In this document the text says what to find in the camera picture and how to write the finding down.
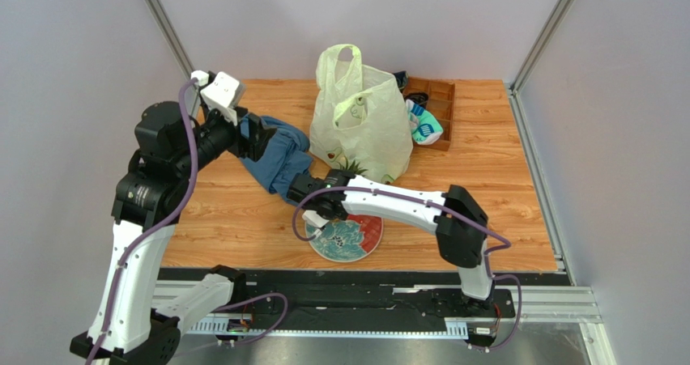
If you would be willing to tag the wooden compartment tray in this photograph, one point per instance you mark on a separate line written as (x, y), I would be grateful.
(440, 103)

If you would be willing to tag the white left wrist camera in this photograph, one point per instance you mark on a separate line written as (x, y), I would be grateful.
(220, 92)

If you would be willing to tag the fake pineapple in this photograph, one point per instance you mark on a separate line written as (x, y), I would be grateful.
(353, 166)

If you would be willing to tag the pale yellow plastic bag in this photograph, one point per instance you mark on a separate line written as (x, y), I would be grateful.
(359, 114)

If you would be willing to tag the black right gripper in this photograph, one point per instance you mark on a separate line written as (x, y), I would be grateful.
(300, 186)

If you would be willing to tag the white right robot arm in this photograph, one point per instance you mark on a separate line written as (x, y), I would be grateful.
(454, 217)

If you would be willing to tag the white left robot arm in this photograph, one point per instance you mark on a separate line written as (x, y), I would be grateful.
(149, 199)

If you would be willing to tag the red and teal floral plate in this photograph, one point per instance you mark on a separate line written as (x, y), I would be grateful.
(349, 241)

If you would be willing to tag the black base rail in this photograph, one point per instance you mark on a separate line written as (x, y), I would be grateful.
(395, 304)

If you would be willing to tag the black sock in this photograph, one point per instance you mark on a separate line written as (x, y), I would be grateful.
(420, 98)

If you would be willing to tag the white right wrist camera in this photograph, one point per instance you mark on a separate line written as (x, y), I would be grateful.
(313, 219)

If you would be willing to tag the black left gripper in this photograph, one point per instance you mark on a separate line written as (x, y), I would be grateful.
(260, 134)

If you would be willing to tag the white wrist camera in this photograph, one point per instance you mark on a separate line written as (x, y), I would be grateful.
(313, 219)
(220, 92)

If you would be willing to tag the teal white sock right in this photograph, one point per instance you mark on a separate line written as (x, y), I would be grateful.
(425, 128)

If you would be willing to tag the dark blue yellow sock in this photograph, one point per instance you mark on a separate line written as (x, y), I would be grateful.
(402, 79)

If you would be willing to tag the blue cloth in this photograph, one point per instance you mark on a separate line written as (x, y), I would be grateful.
(285, 156)

